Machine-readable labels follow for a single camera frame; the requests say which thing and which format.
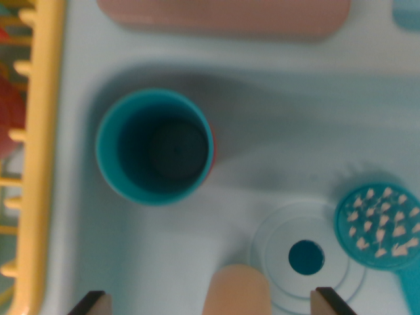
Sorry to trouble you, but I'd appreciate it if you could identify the teal toy cup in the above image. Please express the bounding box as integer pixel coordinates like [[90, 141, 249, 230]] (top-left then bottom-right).
[[95, 88, 216, 206]]

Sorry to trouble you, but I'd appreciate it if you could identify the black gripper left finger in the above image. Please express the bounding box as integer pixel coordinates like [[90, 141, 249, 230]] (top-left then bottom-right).
[[68, 291, 113, 315]]

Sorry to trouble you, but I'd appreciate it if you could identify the beige detergent bottle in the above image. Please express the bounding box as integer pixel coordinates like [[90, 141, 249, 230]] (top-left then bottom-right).
[[202, 264, 270, 315]]

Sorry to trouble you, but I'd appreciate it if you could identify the red toy mug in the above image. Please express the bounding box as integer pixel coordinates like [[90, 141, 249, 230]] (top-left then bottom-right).
[[0, 75, 28, 160]]

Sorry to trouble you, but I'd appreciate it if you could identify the teal dish brush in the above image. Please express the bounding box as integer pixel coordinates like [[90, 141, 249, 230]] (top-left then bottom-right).
[[333, 182, 420, 315]]

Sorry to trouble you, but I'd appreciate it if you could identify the light blue toy sink unit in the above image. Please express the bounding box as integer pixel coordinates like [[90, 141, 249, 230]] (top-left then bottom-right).
[[0, 0, 420, 315]]

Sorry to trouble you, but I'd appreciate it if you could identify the yellow dish rack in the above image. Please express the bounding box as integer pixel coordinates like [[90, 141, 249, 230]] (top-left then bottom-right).
[[0, 0, 66, 315]]

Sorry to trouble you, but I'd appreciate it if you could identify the grey toy faucet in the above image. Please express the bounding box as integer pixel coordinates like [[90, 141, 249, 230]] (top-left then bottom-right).
[[96, 0, 352, 43]]

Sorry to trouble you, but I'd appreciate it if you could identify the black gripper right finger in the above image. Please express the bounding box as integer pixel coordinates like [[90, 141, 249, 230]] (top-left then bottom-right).
[[310, 287, 357, 315]]

